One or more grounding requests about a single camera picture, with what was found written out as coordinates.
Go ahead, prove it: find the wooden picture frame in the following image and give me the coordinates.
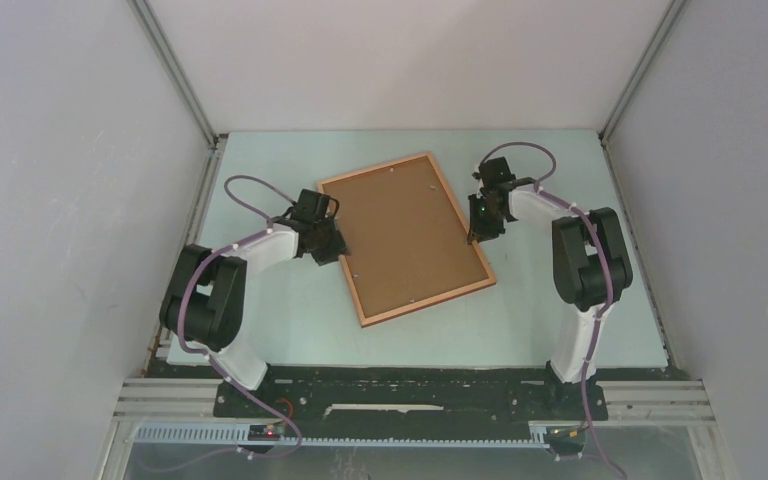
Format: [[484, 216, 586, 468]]
[[316, 151, 498, 329]]

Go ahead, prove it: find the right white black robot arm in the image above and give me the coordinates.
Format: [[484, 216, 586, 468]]
[[467, 157, 633, 418]]

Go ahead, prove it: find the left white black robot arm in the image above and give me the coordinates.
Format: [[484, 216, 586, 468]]
[[159, 189, 349, 417]]

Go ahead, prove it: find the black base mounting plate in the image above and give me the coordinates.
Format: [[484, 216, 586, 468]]
[[213, 366, 608, 441]]

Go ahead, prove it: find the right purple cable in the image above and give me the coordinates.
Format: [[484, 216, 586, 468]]
[[476, 140, 627, 480]]

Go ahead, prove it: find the aluminium rail with cable duct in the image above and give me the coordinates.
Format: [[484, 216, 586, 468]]
[[96, 367, 735, 479]]

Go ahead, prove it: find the left aluminium corner post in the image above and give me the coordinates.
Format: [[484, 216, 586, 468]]
[[126, 0, 220, 148]]

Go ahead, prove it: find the aluminium corner post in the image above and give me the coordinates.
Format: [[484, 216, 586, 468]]
[[126, 0, 220, 148], [599, 0, 690, 146]]

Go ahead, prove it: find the right aluminium corner post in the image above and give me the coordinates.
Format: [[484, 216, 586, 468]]
[[599, 0, 690, 146]]

